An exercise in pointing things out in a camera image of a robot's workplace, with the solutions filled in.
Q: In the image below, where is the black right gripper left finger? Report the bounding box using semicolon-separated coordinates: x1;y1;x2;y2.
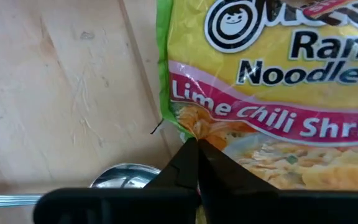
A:
144;138;198;190

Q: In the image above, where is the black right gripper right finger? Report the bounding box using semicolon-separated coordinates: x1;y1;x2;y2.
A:
198;139;278;224

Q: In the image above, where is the green lime shrimp ramen packet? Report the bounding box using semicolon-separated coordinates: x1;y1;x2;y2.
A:
155;0;358;224

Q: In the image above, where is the metal spoon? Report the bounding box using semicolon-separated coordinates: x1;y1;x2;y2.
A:
0;163;162;208

